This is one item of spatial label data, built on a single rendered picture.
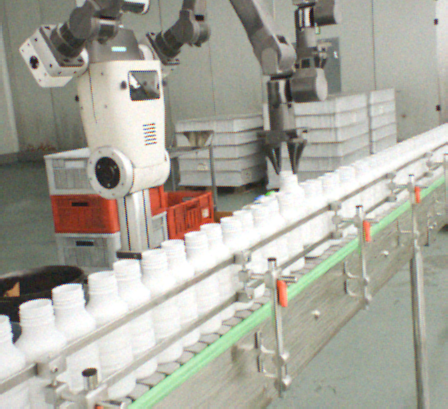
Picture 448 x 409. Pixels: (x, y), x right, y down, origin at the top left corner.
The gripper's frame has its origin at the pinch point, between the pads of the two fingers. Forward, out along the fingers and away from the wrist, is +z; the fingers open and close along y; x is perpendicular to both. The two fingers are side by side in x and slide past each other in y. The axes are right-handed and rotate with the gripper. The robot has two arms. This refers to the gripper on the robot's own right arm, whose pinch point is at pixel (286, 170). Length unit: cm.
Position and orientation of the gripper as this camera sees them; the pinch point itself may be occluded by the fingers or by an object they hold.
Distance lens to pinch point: 141.6
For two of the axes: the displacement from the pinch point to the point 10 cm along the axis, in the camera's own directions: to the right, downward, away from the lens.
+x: 5.0, -1.7, 8.5
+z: 1.0, 9.9, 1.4
